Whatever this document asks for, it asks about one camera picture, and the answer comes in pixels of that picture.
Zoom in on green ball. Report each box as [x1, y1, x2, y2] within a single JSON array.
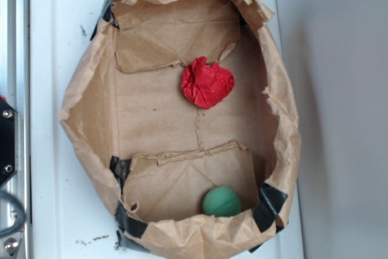
[[202, 186, 242, 217]]

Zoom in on aluminium frame rail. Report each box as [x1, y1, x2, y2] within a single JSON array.
[[1, 0, 33, 258]]

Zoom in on white plastic tray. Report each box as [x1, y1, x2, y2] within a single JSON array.
[[28, 0, 305, 259]]

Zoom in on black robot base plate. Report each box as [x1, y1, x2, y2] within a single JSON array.
[[0, 95, 18, 188]]

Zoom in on black cable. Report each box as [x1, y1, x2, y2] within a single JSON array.
[[0, 190, 26, 237]]

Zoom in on crumpled red paper ball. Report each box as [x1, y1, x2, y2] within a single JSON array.
[[180, 56, 235, 109]]

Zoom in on brown paper bag tray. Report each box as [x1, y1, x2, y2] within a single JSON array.
[[60, 0, 301, 258]]

